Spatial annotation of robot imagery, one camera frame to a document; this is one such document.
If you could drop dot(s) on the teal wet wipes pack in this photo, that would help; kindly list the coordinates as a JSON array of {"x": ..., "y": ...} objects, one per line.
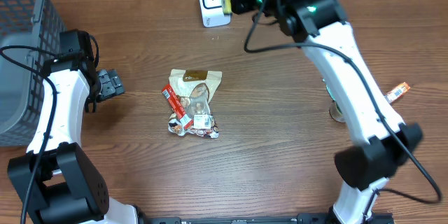
[{"x": 328, "y": 89}]

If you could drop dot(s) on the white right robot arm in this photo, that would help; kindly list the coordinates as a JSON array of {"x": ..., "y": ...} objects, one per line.
[{"x": 382, "y": 141}]

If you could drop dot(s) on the brown paper snack bag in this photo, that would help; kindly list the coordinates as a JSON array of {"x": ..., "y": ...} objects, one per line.
[{"x": 195, "y": 89}]

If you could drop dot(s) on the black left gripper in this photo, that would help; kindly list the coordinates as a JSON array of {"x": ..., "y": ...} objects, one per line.
[{"x": 110, "y": 83}]

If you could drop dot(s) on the white printed snack packet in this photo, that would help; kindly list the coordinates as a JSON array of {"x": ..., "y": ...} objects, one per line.
[{"x": 203, "y": 126}]

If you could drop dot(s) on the orange tissue pack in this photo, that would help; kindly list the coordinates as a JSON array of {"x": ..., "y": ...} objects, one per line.
[{"x": 397, "y": 92}]

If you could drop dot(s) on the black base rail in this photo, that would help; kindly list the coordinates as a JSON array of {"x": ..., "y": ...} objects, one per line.
[{"x": 301, "y": 218}]

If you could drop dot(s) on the red snack bar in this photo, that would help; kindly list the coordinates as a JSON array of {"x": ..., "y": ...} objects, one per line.
[{"x": 171, "y": 97}]

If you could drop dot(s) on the green lidded jar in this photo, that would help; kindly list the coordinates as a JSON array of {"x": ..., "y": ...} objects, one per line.
[{"x": 335, "y": 112}]

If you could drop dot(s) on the white barcode scanner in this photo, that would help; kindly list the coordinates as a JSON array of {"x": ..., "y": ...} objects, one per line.
[{"x": 212, "y": 13}]

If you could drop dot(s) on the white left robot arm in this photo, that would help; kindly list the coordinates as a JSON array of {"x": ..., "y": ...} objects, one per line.
[{"x": 55, "y": 179}]

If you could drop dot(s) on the grey plastic basket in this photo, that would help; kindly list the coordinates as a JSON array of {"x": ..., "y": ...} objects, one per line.
[{"x": 32, "y": 28}]

